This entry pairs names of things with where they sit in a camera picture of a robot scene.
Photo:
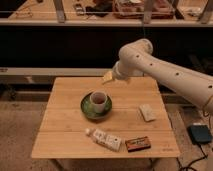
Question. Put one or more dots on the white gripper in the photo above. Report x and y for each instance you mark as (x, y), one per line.
(119, 71)

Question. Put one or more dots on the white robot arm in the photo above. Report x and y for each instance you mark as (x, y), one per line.
(194, 86)

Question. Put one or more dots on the white ceramic cup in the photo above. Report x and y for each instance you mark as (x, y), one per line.
(98, 101)

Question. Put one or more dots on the green saucer plate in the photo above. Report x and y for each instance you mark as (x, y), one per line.
(87, 110)

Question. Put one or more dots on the wooden table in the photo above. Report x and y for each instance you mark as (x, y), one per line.
(62, 131)

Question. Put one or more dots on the white wrapped packet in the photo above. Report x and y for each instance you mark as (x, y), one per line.
(147, 112)

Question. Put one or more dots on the white tube with cap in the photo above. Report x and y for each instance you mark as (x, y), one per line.
(104, 139)

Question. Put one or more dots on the red tray on shelf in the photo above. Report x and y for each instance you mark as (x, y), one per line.
(136, 8)

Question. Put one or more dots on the brown chocolate bar box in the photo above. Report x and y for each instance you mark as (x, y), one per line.
(138, 144)

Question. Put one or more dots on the metal shelf rack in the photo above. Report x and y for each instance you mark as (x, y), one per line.
(186, 13)

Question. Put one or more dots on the dark device on shelf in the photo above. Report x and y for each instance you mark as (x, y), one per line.
(79, 9)

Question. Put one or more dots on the black foot pedal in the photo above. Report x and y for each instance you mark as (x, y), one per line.
(199, 134)

